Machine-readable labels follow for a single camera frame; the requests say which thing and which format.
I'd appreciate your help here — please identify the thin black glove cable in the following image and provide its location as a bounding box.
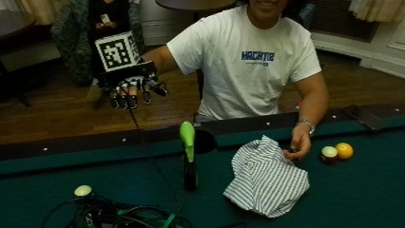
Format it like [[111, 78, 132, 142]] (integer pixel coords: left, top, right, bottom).
[[126, 105, 184, 210]]

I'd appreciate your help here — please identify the green strap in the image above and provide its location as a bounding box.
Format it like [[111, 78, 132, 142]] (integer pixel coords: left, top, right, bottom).
[[159, 212, 178, 228]]

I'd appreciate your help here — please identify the silver wristwatch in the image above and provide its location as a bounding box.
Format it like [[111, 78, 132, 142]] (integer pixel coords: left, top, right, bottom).
[[295, 118, 317, 138]]

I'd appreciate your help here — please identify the round dark wooden table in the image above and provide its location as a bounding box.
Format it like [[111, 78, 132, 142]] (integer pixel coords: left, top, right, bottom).
[[155, 0, 239, 103]]

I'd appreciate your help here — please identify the the person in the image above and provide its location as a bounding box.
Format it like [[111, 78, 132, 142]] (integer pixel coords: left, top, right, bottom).
[[140, 0, 331, 162]]

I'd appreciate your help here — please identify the striped white cloth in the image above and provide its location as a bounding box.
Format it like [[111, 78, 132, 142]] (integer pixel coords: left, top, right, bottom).
[[222, 135, 312, 219]]

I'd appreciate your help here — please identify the white printed t-shirt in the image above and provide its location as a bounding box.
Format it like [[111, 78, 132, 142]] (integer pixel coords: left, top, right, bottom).
[[166, 4, 323, 122]]

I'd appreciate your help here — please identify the red striped billiard ball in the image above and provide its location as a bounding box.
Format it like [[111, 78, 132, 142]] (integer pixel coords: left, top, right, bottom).
[[319, 145, 341, 164]]

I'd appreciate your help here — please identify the green and black bottle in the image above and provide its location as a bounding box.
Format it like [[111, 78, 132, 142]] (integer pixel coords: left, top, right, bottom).
[[179, 120, 200, 192]]

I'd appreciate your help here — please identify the yellow billiard ball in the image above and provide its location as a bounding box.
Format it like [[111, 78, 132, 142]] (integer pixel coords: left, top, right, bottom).
[[335, 142, 356, 161]]

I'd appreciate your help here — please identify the dark radiator grille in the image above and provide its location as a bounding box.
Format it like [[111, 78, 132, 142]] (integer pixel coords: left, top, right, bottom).
[[309, 0, 381, 44]]

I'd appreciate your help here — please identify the beige curtain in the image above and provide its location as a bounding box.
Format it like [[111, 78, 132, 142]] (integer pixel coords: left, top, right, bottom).
[[348, 0, 405, 24], [16, 0, 72, 27]]

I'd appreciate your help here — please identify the white cue ball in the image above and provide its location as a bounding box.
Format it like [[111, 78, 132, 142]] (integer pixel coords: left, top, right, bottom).
[[74, 184, 94, 198]]

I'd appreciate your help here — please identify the bundle of black cables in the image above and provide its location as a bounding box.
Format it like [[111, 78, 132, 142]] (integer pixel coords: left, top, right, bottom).
[[40, 193, 195, 228]]

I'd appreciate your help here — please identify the dark flat object on rail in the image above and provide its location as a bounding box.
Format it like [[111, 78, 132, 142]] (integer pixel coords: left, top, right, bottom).
[[341, 104, 388, 132]]

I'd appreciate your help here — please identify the dark side table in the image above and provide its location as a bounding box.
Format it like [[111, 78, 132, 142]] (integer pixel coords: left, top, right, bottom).
[[0, 9, 39, 108]]

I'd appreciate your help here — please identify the white marker cube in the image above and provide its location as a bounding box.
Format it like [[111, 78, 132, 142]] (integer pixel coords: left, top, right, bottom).
[[94, 30, 142, 73]]

